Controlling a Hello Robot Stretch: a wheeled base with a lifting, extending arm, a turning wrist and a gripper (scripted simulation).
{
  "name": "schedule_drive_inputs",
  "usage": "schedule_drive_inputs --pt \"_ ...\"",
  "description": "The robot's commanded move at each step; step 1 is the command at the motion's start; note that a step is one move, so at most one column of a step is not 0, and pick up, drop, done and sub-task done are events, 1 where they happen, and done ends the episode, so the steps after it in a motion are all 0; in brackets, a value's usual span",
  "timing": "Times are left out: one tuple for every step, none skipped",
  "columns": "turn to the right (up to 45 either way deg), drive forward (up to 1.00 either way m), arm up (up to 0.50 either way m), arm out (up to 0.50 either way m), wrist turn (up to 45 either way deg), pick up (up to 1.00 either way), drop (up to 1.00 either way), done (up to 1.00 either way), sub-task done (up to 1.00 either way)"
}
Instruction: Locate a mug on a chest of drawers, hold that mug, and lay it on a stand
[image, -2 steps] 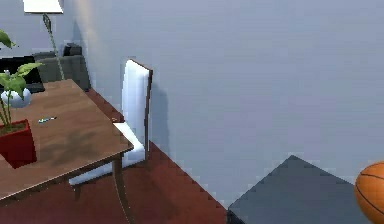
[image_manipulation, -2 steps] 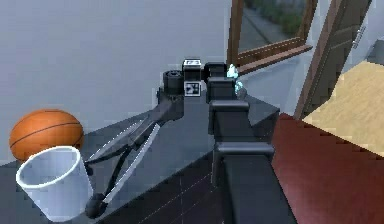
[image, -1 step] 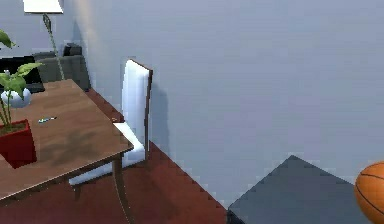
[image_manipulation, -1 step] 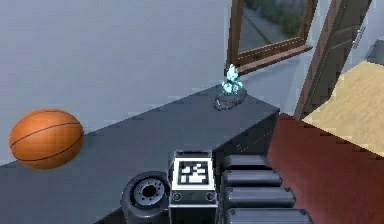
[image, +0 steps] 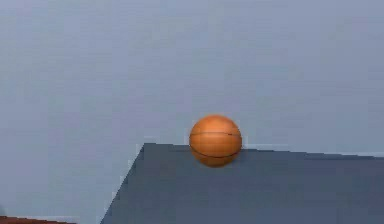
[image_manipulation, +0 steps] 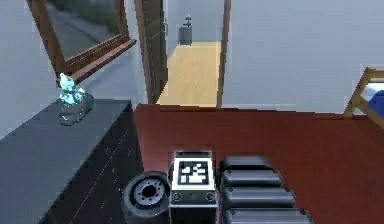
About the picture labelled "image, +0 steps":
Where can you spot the dark grey chest of drawers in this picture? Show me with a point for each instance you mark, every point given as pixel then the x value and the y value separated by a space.
pixel 253 190

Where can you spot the orange basketball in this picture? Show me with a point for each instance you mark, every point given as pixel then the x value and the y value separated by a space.
pixel 215 140

